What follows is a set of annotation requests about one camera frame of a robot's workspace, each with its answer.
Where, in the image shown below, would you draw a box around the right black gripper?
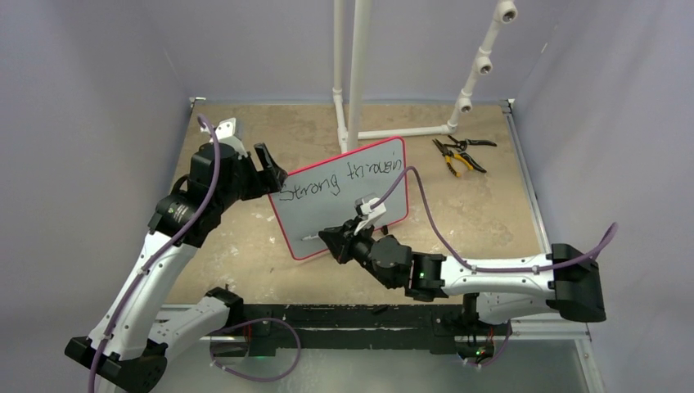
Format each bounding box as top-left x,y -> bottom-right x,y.
321,215 -> 397,290

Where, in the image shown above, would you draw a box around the yellow-handled pliers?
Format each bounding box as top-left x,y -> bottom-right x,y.
432,139 -> 474,178

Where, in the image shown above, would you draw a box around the white PVC pipe frame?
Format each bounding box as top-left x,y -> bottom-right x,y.
330,1 -> 518,152

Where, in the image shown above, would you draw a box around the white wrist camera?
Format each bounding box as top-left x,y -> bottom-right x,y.
214,117 -> 247,156
354,194 -> 386,234

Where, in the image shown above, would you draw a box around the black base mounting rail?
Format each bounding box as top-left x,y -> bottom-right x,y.
214,304 -> 511,356

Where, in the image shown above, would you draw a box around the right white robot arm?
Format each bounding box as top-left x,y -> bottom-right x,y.
318,219 -> 606,333

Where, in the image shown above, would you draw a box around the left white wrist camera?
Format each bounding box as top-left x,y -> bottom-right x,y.
214,117 -> 247,156

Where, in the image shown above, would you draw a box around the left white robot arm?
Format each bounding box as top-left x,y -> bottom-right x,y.
65,142 -> 287,392

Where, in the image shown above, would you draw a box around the red-framed whiteboard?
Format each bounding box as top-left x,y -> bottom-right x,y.
269,137 -> 407,260

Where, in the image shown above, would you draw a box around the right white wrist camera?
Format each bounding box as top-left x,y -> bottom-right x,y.
354,194 -> 386,234

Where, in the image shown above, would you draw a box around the black-handled pliers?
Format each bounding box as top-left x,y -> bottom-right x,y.
446,134 -> 498,174

